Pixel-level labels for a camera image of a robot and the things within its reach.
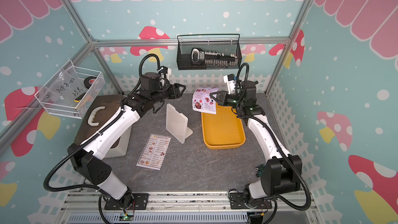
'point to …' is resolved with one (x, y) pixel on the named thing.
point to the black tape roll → (89, 81)
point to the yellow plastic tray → (223, 130)
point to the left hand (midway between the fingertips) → (181, 89)
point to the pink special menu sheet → (202, 101)
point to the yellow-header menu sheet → (154, 151)
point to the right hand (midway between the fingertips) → (210, 94)
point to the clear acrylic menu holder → (176, 124)
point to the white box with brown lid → (94, 111)
